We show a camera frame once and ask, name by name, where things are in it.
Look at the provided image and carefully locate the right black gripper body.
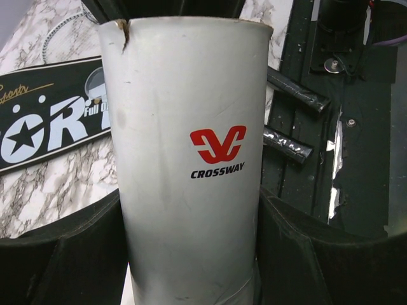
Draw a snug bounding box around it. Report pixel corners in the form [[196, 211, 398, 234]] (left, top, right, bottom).
[[83, 0, 245, 24]]

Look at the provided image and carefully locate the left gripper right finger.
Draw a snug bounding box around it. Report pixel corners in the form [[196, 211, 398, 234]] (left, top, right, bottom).
[[256, 187, 406, 304]]

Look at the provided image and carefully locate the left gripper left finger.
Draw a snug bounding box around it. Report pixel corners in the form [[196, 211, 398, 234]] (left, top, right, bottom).
[[1, 191, 128, 304]]

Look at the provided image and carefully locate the white shuttlecock tube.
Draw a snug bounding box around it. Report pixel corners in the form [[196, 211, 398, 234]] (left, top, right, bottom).
[[99, 17, 273, 304]]

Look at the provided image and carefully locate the black racket cover bag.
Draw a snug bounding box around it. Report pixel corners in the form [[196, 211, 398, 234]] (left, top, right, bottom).
[[1, 57, 110, 173]]

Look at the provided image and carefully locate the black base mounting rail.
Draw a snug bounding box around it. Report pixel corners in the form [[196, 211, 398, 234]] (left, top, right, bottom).
[[263, 1, 406, 239]]

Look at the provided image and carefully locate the badminton racket left handle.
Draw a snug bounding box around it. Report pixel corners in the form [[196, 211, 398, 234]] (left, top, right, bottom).
[[263, 125, 314, 165]]

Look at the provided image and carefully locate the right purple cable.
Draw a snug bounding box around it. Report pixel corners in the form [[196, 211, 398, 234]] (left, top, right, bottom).
[[370, 37, 403, 48]]

